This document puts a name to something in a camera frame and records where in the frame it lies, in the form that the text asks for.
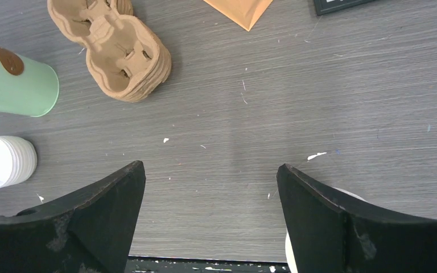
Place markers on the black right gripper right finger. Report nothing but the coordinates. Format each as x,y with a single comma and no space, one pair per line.
331,231

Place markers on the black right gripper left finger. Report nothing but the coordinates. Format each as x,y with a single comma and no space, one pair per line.
88,230

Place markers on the stacked paper coffee cups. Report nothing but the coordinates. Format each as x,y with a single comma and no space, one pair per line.
288,246

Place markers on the brown paper takeout bag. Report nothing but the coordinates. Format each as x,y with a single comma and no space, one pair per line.
243,12

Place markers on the white cup lid stack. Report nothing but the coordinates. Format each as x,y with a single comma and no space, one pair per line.
18,160

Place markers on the green straw holder cup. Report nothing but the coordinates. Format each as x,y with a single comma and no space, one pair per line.
27,87

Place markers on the brown cardboard cup carrier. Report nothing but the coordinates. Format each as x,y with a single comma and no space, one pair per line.
126,59

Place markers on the black white checkerboard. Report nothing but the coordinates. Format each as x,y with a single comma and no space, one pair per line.
323,7

